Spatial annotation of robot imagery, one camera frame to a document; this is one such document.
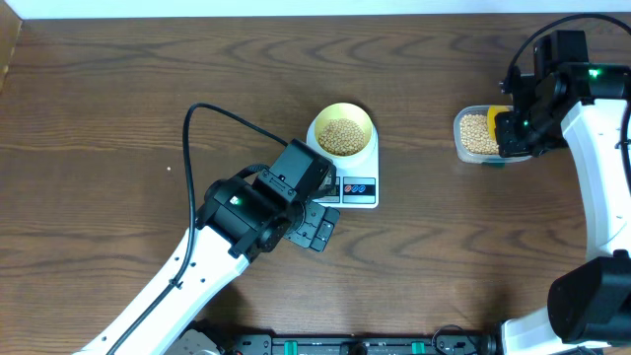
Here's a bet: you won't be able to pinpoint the yellow plastic measuring scoop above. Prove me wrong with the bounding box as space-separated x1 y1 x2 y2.
487 106 512 141

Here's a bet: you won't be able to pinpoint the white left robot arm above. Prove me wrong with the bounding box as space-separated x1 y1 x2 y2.
81 140 339 354

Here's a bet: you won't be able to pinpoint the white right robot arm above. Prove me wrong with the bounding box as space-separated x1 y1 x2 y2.
487 31 630 354

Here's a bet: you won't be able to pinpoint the white digital kitchen scale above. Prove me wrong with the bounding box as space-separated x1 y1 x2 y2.
307 138 380 209

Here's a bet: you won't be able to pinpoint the soybeans in yellow bowl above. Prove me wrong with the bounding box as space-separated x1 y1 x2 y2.
317 118 365 156

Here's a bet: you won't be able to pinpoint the yellow plastic bowl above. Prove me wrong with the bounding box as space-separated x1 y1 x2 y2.
307 103 378 161

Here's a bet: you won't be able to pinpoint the soybeans pile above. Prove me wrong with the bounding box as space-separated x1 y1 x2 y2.
459 113 499 155

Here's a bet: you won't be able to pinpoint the clear plastic container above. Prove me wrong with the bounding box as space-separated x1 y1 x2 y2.
454 105 528 165

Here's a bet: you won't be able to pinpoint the brown cardboard sheet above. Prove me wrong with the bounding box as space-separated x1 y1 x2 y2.
0 0 23 89

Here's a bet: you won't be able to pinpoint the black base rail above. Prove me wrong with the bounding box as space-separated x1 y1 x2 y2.
176 319 499 355

